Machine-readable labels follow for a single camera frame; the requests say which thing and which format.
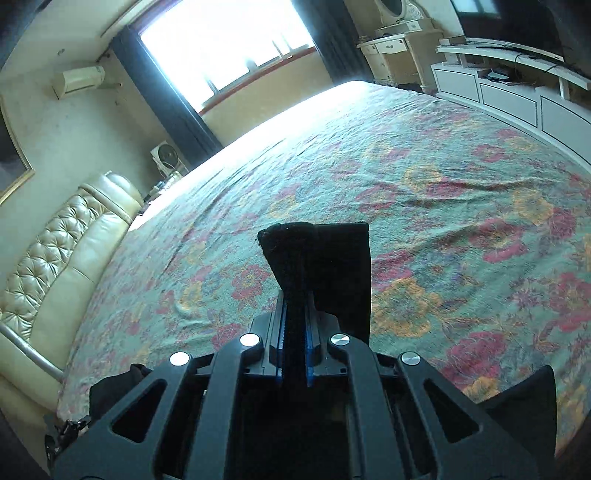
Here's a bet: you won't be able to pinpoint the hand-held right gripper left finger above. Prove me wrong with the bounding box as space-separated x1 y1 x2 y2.
53 292 289 480

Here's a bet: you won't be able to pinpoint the dark blue curtain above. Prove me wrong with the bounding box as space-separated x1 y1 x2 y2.
111 25 223 151
295 0 373 85

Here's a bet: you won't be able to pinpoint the white box fan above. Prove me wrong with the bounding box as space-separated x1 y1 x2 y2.
150 141 190 179

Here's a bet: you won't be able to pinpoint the white television cabinet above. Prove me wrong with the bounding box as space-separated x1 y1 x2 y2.
431 39 591 172

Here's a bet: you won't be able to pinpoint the white wall air conditioner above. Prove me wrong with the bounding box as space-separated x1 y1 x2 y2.
51 65 106 100

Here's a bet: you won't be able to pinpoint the black curved television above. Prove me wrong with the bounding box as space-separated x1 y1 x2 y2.
450 0 591 77

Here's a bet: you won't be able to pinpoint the grey metal bed rail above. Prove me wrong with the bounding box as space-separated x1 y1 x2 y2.
0 322 64 383

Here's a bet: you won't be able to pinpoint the black pants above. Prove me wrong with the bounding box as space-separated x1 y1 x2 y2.
89 222 557 464

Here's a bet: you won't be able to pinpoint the cream dressing table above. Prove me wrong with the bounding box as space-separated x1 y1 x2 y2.
357 17 445 89

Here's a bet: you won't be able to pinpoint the gold framed wall picture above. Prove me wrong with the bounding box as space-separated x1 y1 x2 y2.
0 96 36 205

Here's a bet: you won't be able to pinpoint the oval dressing mirror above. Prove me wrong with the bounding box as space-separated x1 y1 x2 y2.
373 0 424 29

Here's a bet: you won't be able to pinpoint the floral bedspread bed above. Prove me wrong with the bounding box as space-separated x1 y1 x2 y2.
58 80 591 462

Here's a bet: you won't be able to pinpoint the bright window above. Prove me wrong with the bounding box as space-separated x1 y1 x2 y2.
139 0 317 114

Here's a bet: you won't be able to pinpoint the cream leather tufted headboard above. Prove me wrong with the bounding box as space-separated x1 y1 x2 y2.
0 172 145 416

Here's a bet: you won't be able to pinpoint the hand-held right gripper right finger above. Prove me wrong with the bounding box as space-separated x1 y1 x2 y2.
304 300 539 480

